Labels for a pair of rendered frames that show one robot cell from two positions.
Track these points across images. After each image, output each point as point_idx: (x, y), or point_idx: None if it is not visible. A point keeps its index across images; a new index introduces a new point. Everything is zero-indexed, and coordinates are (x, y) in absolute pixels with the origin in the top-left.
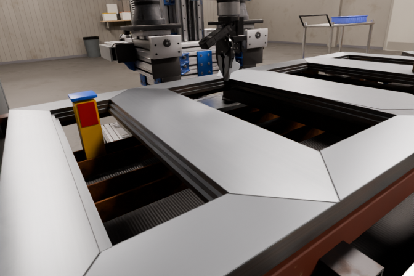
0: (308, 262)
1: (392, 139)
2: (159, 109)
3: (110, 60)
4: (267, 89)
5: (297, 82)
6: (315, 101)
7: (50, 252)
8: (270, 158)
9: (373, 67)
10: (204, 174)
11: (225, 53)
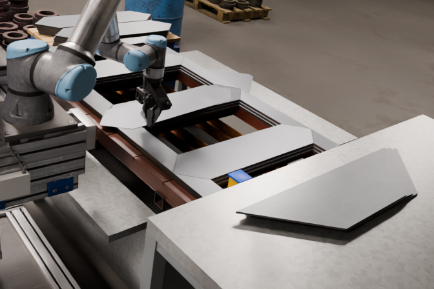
0: None
1: (267, 109)
2: (236, 156)
3: (25, 193)
4: (177, 117)
5: None
6: (208, 109)
7: None
8: (290, 133)
9: (125, 68)
10: (305, 146)
11: (157, 106)
